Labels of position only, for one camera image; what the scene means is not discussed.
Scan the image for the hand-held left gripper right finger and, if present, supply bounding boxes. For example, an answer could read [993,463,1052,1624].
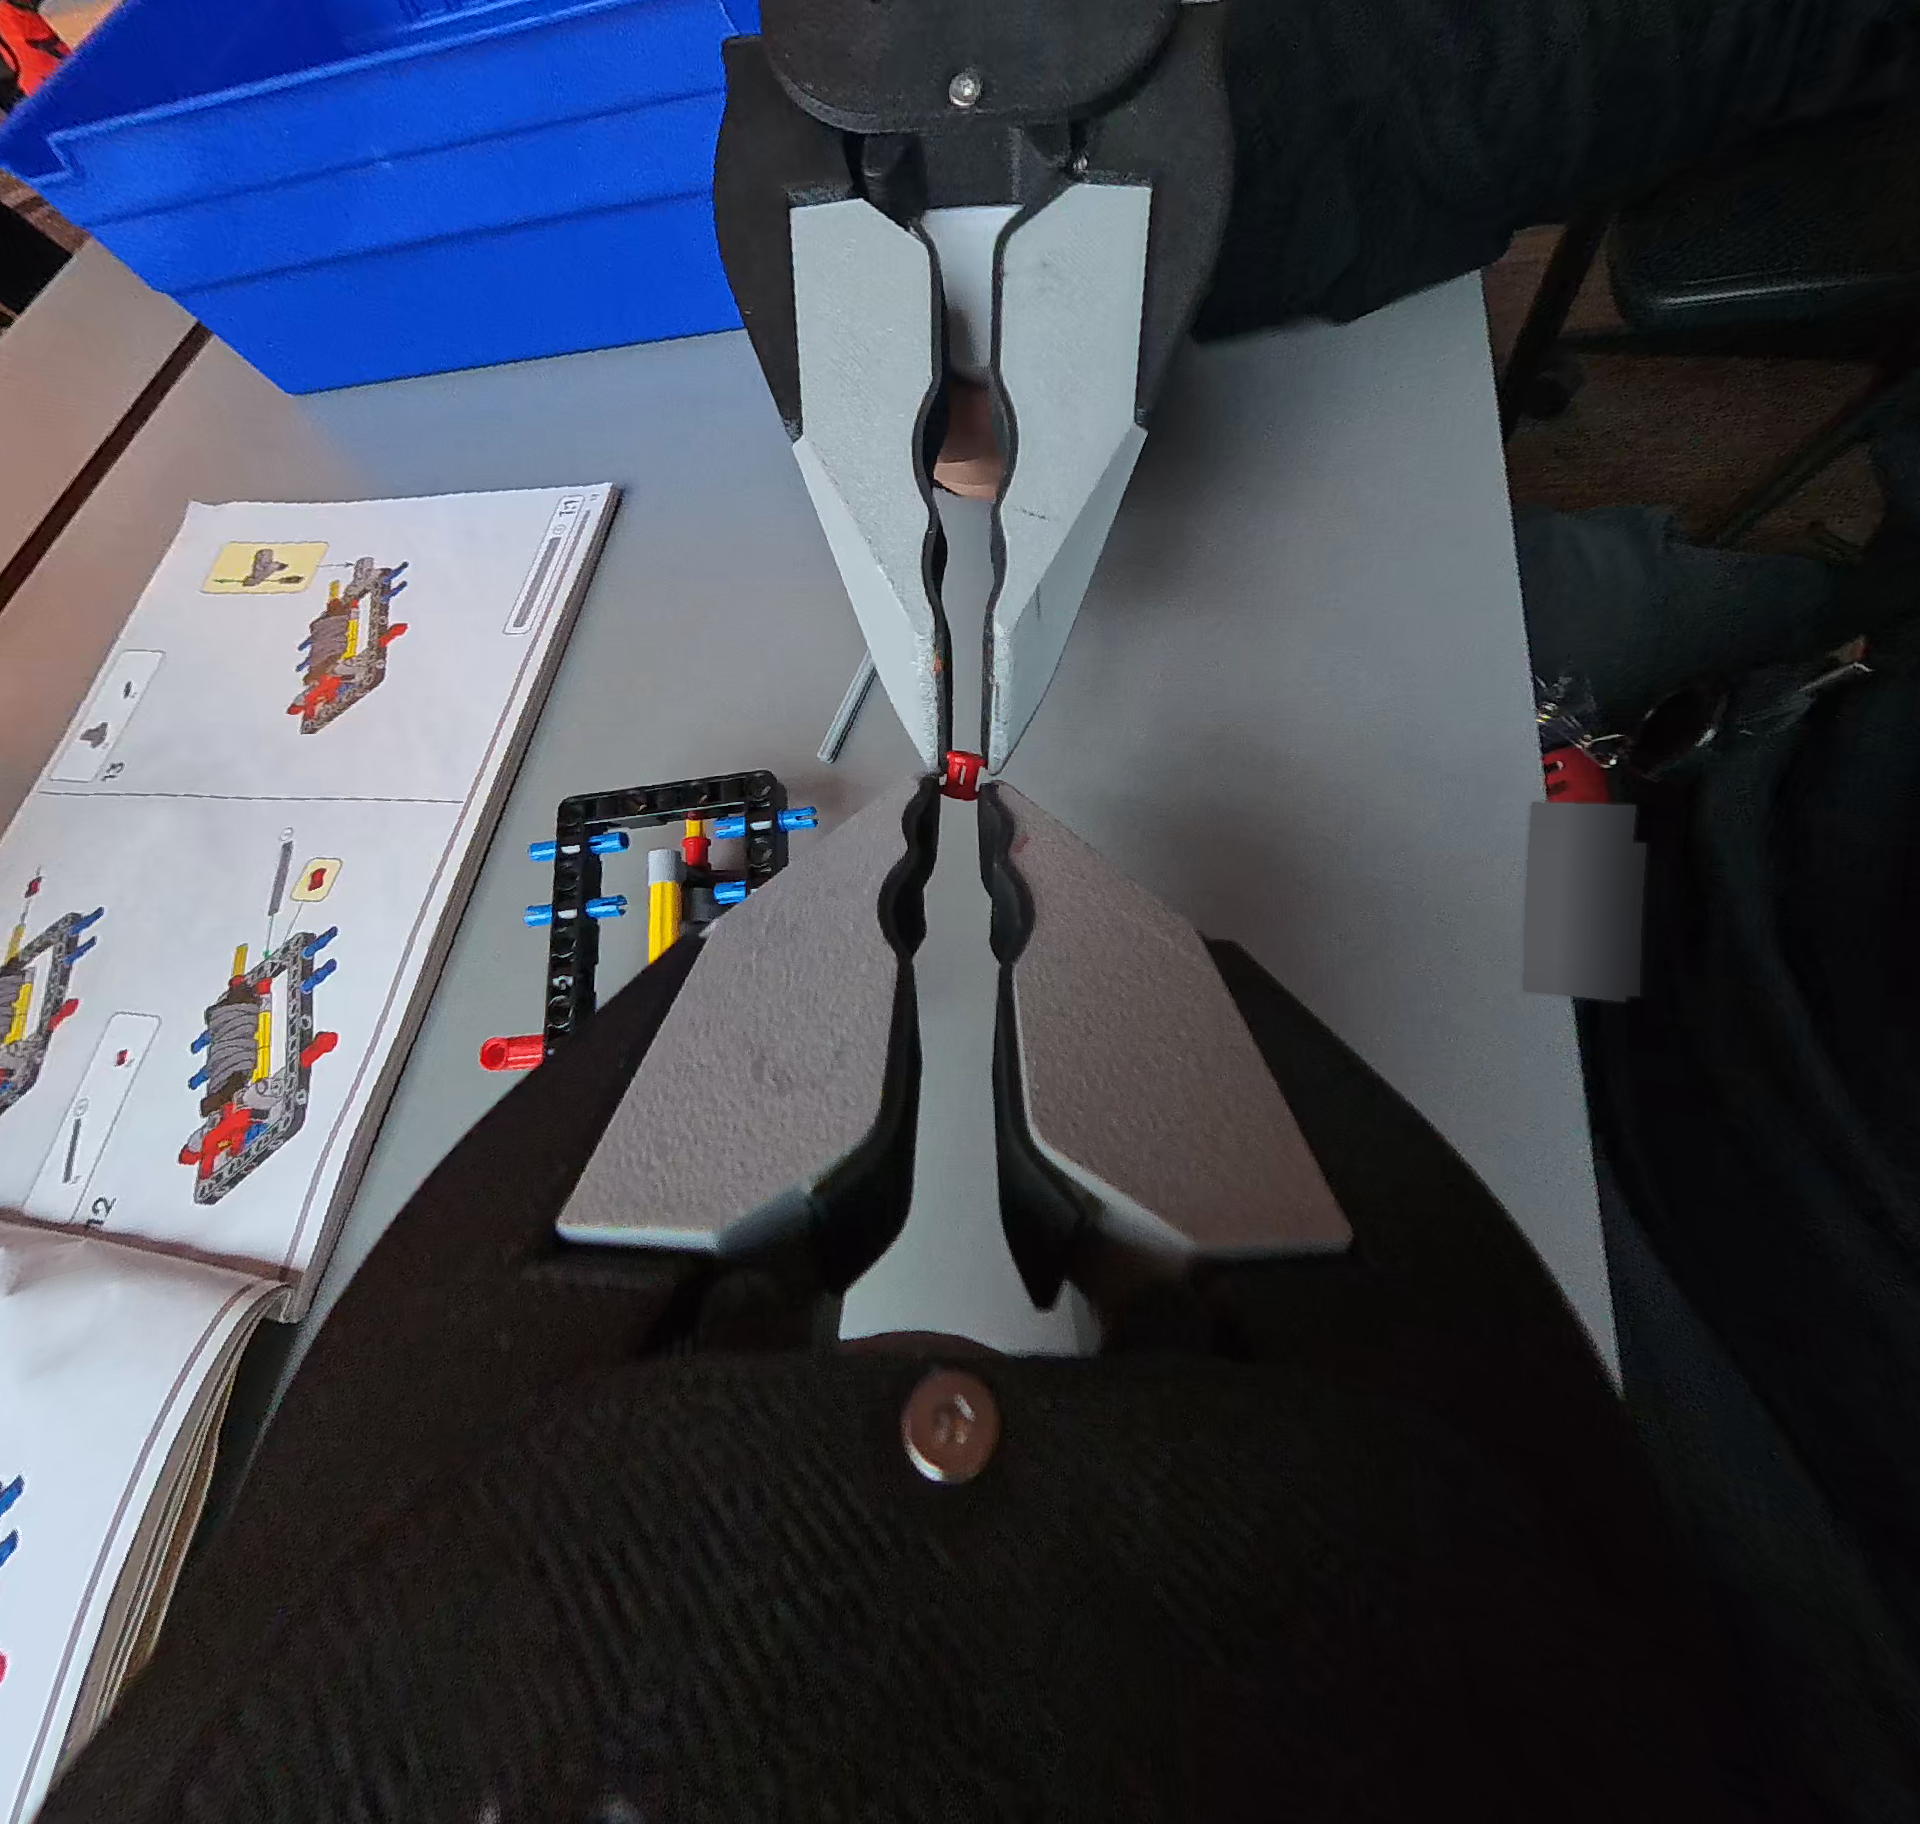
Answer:
[973,781,1354,1317]

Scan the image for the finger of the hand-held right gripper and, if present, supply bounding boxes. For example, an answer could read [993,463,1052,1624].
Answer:
[785,192,958,774]
[977,177,1158,776]

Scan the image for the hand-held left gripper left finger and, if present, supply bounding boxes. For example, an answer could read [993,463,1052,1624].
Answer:
[556,776,943,1293]

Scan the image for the black lego frame assembly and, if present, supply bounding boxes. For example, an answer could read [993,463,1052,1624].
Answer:
[481,770,821,1073]

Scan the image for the person's right forearm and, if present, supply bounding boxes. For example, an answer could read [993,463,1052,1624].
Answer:
[1185,0,1920,344]

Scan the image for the lego instruction booklet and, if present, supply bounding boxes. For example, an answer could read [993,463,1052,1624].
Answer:
[0,482,619,1824]

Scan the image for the person's right hand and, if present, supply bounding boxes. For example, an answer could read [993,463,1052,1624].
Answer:
[926,369,1009,499]

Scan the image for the blue plastic bin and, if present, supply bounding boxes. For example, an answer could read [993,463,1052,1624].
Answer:
[0,0,785,396]

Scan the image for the person's black clothing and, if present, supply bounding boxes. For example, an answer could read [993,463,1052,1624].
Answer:
[1508,502,1920,1824]

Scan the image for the black chair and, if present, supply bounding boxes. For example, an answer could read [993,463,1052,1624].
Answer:
[1502,101,1920,551]

